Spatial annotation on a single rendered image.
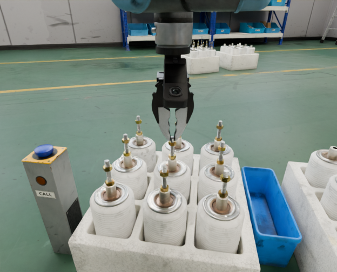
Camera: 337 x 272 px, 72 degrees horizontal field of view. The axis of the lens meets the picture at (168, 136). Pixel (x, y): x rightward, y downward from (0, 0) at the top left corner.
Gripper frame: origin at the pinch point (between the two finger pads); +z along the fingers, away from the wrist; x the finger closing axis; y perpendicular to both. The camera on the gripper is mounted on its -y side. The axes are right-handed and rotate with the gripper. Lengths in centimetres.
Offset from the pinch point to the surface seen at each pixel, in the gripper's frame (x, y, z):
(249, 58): -101, 248, 20
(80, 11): 174, 480, -33
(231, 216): -11.3, -15.7, 9.1
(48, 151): 28.2, -3.3, 1.9
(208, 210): -6.9, -14.1, 9.1
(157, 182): 3.7, -2.4, 11.5
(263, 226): -29.5, 3.2, 34.1
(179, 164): -1.9, 1.9, 9.2
